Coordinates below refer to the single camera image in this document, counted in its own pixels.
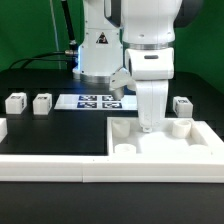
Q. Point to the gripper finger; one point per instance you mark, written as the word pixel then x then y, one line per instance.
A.
pixel 146 129

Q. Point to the white sheet with AprilTags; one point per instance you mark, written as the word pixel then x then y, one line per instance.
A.
pixel 95 102

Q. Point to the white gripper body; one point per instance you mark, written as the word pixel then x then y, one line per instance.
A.
pixel 147 73

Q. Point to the white thin pole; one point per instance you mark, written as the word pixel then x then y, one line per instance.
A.
pixel 55 30

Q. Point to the white square table top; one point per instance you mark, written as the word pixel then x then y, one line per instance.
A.
pixel 173 136

